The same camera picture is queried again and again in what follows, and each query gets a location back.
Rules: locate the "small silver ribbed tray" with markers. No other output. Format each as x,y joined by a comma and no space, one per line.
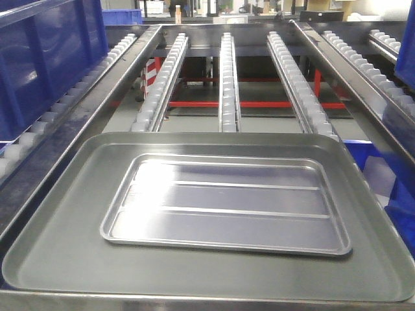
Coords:
251,204

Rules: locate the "large grey serving tray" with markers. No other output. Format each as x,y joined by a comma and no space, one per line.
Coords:
61,248

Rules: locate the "centre roller track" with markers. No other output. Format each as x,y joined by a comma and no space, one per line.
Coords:
229,111

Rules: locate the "left-centre roller track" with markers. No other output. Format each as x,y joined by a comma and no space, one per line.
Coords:
152,112

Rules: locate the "right-centre roller track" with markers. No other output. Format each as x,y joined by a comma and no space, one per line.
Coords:
308,110

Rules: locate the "distant blue crate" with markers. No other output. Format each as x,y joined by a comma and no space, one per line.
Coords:
122,17

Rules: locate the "far left roller track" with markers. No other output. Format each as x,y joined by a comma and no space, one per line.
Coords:
14,152

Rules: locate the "far right roller track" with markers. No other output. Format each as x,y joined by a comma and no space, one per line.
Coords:
372,74

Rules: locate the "blue crate upper left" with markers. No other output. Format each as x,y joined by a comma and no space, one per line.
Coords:
46,48

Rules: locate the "blue crate right edge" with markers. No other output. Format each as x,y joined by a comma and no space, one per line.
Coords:
404,68

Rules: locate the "red white striped post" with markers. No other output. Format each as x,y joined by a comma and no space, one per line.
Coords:
148,76

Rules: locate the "right steel divider rail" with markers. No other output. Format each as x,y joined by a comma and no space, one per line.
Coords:
388,127

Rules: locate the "steel divider rail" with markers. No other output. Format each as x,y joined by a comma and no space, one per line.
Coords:
32,173
388,127

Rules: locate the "left steel divider rail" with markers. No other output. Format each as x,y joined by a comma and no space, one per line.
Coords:
32,173

